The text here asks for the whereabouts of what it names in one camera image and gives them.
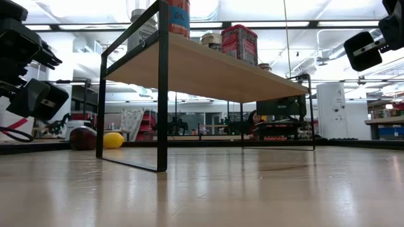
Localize person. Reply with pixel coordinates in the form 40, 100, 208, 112
247, 109, 264, 139

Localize blue storage bin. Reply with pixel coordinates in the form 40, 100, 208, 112
378, 127, 404, 140

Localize yellow lemon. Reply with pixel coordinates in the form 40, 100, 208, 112
103, 132, 125, 149

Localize white cylindrical machine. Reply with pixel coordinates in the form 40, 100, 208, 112
316, 82, 348, 140

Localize black aluminium table frame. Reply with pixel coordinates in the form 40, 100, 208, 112
0, 138, 404, 155

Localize red smoked paprika tin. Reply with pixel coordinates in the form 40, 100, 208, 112
220, 24, 259, 67

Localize red strap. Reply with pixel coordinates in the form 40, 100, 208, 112
5, 118, 29, 131

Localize black machine on desk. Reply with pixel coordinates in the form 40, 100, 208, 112
256, 94, 307, 141

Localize black looped cable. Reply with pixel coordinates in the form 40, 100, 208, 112
0, 125, 34, 143

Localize dark red apple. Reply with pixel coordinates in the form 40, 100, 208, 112
69, 126, 98, 151

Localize wooden workbench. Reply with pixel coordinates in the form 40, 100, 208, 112
364, 115, 404, 141

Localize red tool cart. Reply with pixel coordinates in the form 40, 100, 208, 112
135, 110, 157, 141

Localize white-label clear spice jar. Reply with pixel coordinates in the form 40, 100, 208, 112
126, 8, 158, 53

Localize white patterned cloth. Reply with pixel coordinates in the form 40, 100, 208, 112
121, 108, 145, 142

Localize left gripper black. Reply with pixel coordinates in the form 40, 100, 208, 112
0, 18, 70, 122

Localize wooden shelf black metal frame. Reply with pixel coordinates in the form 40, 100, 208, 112
95, 0, 316, 173

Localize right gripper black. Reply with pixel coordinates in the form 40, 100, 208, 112
343, 0, 404, 73

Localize beige-lid small spice jar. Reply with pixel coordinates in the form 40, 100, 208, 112
201, 32, 223, 52

